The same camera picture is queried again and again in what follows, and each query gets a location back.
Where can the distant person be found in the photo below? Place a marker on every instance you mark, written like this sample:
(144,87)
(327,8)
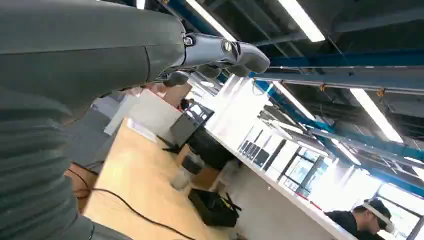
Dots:
(184,104)

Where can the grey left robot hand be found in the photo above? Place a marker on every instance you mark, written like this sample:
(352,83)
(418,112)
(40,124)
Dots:
(82,49)

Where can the black office chair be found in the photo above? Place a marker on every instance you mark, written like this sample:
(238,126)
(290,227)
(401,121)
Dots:
(207,149)

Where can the black bag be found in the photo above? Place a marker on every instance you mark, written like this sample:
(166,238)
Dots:
(213,208)

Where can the long ceiling light strip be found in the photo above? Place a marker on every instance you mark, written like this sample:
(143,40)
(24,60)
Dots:
(293,99)
(210,18)
(303,20)
(376,114)

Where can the grey computer monitor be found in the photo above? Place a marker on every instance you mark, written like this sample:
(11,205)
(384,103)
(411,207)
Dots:
(185,127)

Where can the ribbed grey left arm sleeve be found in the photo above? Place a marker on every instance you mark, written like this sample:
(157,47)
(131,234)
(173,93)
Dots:
(31,165)

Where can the person wearing headset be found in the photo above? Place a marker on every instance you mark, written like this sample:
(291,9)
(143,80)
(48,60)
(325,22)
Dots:
(361,220)

